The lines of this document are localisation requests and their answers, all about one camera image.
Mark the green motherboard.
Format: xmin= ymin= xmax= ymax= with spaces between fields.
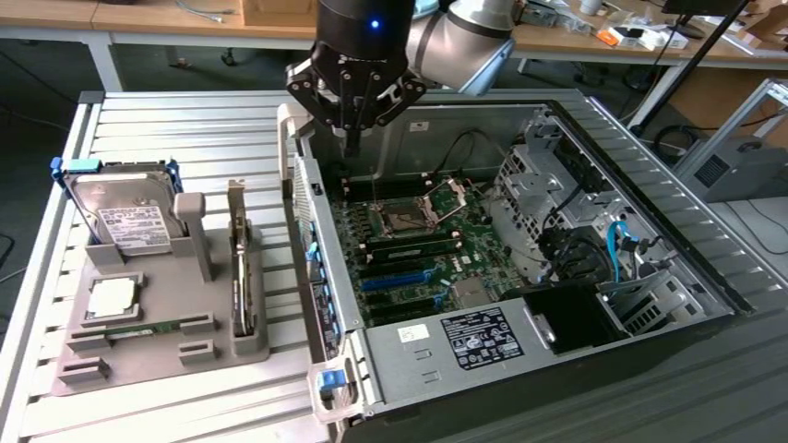
xmin=325 ymin=174 xmax=524 ymax=329

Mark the silver CPU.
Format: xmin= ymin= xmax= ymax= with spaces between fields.
xmin=85 ymin=279 xmax=140 ymax=319

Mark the graphics card with metal bracket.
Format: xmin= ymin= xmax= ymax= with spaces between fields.
xmin=224 ymin=178 xmax=264 ymax=337

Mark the grey machine box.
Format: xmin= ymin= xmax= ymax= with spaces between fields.
xmin=673 ymin=136 xmax=788 ymax=204

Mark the black plastic shroud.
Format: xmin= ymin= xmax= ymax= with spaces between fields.
xmin=523 ymin=281 xmax=629 ymax=356

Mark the green RAM stick with label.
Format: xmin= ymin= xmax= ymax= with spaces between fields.
xmin=79 ymin=322 xmax=185 ymax=341

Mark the grey power supply unit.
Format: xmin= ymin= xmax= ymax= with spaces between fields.
xmin=360 ymin=299 xmax=559 ymax=407

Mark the blue wire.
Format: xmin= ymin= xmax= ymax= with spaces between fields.
xmin=605 ymin=221 xmax=639 ymax=283

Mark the black stand pole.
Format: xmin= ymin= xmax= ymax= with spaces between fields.
xmin=625 ymin=0 xmax=753 ymax=138

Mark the grey metal device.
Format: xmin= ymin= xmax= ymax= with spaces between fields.
xmin=520 ymin=0 xmax=561 ymax=27

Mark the brown cardboard box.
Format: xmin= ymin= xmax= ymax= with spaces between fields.
xmin=741 ymin=0 xmax=788 ymax=59

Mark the black expansion slot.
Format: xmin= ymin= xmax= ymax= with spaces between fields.
xmin=357 ymin=261 xmax=429 ymax=281
xmin=365 ymin=294 xmax=436 ymax=313
xmin=369 ymin=306 xmax=441 ymax=325

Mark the open black PC case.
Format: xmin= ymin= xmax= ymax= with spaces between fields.
xmin=276 ymin=90 xmax=757 ymax=443

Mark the aluminium profile frame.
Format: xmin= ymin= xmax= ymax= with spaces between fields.
xmin=707 ymin=76 xmax=788 ymax=156

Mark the grey cable with plug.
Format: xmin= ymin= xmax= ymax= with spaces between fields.
xmin=173 ymin=0 xmax=240 ymax=25

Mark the CPU socket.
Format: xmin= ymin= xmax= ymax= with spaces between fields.
xmin=372 ymin=200 xmax=432 ymax=239

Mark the brown wooden box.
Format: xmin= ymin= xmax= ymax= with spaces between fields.
xmin=241 ymin=0 xmax=320 ymax=27

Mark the orange white small box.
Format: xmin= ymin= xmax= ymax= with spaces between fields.
xmin=597 ymin=25 xmax=645 ymax=50

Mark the blue case latch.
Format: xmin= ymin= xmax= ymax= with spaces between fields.
xmin=313 ymin=368 xmax=344 ymax=393

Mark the silver chipset heatsink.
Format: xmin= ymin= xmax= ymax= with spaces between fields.
xmin=452 ymin=279 xmax=491 ymax=308

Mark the dark green RAM stick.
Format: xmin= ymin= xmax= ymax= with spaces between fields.
xmin=368 ymin=245 xmax=461 ymax=265

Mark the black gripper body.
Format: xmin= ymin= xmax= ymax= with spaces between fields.
xmin=309 ymin=0 xmax=421 ymax=129

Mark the wooden desk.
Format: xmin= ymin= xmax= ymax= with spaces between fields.
xmin=509 ymin=0 xmax=788 ymax=138
xmin=0 ymin=0 xmax=321 ymax=91

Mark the hard disk with blue caddy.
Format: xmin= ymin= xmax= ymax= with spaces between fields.
xmin=49 ymin=156 xmax=185 ymax=257

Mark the black coiled cable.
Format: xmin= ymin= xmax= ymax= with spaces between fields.
xmin=651 ymin=124 xmax=703 ymax=162

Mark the black wire bundle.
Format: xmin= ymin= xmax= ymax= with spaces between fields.
xmin=539 ymin=202 xmax=617 ymax=283

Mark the grey plastic parts rack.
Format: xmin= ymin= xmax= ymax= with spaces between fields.
xmin=52 ymin=191 xmax=272 ymax=398

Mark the metal disk bay cage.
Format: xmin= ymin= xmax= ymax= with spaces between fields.
xmin=491 ymin=138 xmax=592 ymax=278

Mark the black monitor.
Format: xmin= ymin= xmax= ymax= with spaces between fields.
xmin=659 ymin=0 xmax=749 ymax=41

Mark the metal socket cover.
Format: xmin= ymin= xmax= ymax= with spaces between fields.
xmin=417 ymin=177 xmax=481 ymax=218

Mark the slotted metal disk bay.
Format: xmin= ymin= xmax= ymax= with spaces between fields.
xmin=595 ymin=269 xmax=696 ymax=338

